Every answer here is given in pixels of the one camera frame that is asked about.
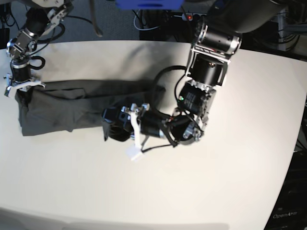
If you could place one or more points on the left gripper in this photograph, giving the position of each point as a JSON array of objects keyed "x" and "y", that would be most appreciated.
[{"x": 137, "y": 122}]

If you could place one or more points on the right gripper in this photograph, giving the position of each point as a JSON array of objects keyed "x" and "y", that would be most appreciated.
[{"x": 21, "y": 78}]

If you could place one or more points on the grey T-shirt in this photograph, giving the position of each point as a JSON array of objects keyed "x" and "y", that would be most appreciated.
[{"x": 74, "y": 104}]

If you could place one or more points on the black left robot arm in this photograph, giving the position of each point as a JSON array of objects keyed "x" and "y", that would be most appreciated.
[{"x": 217, "y": 37}]

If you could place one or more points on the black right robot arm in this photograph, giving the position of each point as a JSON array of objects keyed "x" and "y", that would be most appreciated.
[{"x": 43, "y": 25}]

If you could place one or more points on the blue plastic box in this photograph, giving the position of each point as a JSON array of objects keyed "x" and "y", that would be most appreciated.
[{"x": 149, "y": 4}]

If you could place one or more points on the white power strip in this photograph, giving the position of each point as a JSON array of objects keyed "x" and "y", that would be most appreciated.
[{"x": 192, "y": 16}]

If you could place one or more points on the black OpenArm base box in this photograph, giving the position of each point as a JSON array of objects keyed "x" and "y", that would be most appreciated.
[{"x": 290, "y": 210}]

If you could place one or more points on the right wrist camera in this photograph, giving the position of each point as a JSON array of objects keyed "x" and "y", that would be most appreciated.
[{"x": 8, "y": 92}]

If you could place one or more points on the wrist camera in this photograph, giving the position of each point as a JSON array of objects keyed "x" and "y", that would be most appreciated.
[
  {"x": 134, "y": 153},
  {"x": 8, "y": 92}
]

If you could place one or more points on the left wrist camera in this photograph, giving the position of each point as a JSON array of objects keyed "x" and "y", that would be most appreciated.
[{"x": 134, "y": 153}]

